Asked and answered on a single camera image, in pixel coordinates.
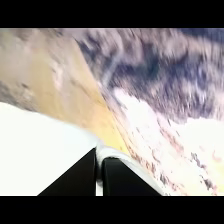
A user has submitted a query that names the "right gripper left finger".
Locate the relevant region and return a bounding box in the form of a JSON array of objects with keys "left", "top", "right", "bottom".
[{"left": 37, "top": 147, "right": 97, "bottom": 197}]

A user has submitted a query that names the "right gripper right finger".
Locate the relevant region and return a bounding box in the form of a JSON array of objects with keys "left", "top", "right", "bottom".
[{"left": 101, "top": 157, "right": 163, "bottom": 197}]

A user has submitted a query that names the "white garment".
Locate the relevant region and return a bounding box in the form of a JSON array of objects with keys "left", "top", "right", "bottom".
[{"left": 0, "top": 101, "right": 168, "bottom": 197}]

